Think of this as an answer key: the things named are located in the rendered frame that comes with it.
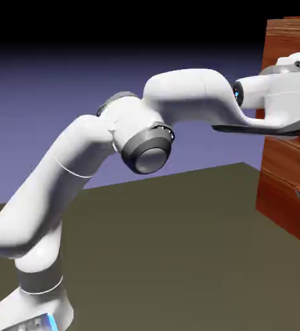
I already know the wooden drawer front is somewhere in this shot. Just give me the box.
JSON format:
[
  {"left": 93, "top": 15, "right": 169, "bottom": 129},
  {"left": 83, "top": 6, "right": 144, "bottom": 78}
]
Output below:
[
  {"left": 255, "top": 136, "right": 300, "bottom": 252},
  {"left": 255, "top": 17, "right": 300, "bottom": 156}
]

